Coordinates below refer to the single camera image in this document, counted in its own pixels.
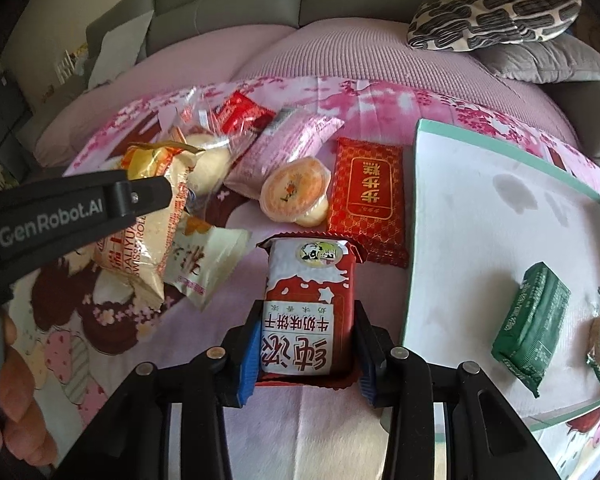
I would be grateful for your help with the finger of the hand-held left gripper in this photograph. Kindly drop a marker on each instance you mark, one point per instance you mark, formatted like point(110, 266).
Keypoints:
point(145, 197)

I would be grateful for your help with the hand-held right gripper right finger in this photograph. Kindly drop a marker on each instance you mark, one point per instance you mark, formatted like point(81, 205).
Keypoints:
point(367, 365)

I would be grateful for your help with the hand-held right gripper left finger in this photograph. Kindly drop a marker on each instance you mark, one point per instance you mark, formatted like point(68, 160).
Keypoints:
point(247, 360)

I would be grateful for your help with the orange swiss roll packet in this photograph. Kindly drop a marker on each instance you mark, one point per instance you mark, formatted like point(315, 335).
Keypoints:
point(140, 245)

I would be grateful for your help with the red white biscuit packet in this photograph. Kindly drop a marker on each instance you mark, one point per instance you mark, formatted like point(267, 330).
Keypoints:
point(305, 310)

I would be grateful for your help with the cream packet with orange print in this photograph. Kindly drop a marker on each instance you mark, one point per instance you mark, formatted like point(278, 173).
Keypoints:
point(202, 255)

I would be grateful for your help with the jelly cup with orange lid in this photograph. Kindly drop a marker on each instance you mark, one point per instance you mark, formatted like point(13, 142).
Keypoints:
point(292, 190)

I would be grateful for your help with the dark green snack packet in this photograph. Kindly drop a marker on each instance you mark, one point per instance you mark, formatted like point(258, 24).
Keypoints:
point(530, 330)

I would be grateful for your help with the white box with teal rim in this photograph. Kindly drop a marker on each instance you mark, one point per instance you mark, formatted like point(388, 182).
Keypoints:
point(480, 235)

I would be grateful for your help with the person's left hand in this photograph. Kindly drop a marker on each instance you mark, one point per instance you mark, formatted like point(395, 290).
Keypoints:
point(22, 390)

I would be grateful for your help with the clear bread bag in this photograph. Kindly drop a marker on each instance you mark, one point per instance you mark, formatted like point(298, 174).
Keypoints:
point(210, 160)

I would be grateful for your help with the printed cartoon blanket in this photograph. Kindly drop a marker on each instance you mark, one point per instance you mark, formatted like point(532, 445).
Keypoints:
point(300, 435)

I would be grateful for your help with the grey cabinet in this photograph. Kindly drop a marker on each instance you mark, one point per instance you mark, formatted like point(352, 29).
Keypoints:
point(5, 110)

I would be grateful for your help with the small red snack packet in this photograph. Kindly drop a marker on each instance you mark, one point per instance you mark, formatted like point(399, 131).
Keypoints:
point(242, 112)

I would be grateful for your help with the pink snack packet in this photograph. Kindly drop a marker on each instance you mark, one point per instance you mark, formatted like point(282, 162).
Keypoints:
point(285, 150)

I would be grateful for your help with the light grey pillow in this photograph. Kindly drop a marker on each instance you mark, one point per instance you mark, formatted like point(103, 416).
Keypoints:
point(122, 50)

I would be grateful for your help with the red packet with gold print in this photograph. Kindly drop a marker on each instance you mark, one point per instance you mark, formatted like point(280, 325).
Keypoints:
point(367, 195)

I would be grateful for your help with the grey cushion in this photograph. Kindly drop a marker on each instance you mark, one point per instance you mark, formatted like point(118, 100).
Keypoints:
point(550, 60)

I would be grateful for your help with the black white patterned cushion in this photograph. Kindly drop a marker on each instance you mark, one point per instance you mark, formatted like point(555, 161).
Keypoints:
point(490, 15)

